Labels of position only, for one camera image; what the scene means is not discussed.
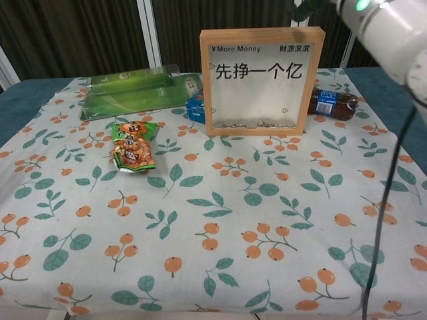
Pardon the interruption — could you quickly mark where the floral tablecloth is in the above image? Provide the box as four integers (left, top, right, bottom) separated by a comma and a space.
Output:
0, 68, 427, 320

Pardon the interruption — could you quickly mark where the blue cookie pack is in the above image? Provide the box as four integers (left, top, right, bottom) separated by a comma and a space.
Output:
185, 94, 207, 125

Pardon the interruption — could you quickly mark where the pile of silver coins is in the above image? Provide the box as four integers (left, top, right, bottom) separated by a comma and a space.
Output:
213, 119, 297, 130

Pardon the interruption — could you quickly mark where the green and orange snack bag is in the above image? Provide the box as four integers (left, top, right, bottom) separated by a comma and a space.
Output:
109, 121, 158, 175

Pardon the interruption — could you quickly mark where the green tea gift box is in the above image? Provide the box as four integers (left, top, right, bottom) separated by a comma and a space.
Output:
79, 65, 204, 121

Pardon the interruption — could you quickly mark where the small cola bottle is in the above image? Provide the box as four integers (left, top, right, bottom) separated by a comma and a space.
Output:
306, 88, 360, 121

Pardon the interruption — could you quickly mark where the dark slatted partition screen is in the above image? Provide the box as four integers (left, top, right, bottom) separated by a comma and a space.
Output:
0, 0, 368, 94

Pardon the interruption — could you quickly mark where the teal table cover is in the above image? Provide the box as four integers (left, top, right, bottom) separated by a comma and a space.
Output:
0, 66, 427, 157

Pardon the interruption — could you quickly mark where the wooden money box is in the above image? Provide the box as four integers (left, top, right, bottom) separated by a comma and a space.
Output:
199, 28, 326, 137

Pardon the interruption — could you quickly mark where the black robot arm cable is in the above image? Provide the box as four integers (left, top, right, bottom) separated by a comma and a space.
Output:
358, 103, 418, 320

